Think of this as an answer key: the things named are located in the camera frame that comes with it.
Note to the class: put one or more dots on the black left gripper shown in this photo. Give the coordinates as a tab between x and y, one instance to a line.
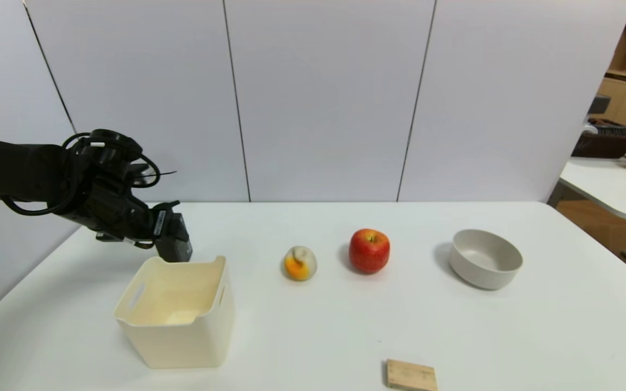
162	224

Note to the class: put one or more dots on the black pump dispenser bottle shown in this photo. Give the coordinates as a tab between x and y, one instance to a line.
179	239

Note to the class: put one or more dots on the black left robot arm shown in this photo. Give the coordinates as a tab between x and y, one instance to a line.
8	165

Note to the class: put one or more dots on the cream plastic storage box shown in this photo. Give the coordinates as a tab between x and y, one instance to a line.
182	339

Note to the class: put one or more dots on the small white object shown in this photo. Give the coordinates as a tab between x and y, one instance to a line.
590	128

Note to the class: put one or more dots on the white and orange toy fruit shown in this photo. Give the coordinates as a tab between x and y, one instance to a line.
300	264

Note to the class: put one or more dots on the red apple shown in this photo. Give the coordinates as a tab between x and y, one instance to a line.
369	251

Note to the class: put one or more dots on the small wooden block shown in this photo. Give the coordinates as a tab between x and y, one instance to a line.
411	376

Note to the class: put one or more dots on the grey round bowl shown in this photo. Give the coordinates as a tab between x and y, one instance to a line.
485	263

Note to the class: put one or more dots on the dark woven basket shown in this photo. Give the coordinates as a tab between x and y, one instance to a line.
605	144

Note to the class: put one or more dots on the white side table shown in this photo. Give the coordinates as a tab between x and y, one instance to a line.
612	187

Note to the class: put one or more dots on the grey monitor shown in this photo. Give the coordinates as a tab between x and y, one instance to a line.
598	104

